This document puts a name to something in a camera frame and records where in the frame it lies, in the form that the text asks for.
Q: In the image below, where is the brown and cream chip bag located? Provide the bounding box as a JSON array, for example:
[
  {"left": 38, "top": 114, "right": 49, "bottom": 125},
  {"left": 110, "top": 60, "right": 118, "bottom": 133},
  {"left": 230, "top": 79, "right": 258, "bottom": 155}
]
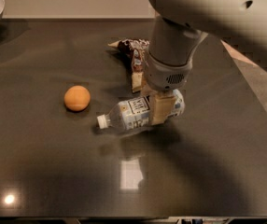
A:
[{"left": 109, "top": 38, "right": 149, "bottom": 93}]

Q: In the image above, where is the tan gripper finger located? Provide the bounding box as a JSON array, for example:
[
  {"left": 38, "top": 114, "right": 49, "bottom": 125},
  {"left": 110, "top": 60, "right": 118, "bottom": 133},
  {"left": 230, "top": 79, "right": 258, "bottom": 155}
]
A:
[
  {"left": 151, "top": 91, "right": 176, "bottom": 125},
  {"left": 140, "top": 77, "right": 156, "bottom": 96}
]

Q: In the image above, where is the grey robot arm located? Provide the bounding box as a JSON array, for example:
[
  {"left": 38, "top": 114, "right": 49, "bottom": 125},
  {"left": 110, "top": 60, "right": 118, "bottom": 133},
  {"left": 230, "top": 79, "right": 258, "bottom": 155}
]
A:
[{"left": 143, "top": 0, "right": 267, "bottom": 125}]

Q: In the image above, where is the blue label plastic bottle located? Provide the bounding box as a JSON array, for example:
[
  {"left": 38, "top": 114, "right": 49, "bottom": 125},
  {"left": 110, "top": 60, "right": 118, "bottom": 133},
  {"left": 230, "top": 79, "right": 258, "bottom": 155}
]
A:
[{"left": 97, "top": 89, "right": 185, "bottom": 132}]

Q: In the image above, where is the orange fruit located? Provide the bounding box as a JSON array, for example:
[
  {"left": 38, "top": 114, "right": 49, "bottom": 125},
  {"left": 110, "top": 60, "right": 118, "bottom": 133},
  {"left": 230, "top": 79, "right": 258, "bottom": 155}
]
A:
[{"left": 63, "top": 86, "right": 91, "bottom": 112}]

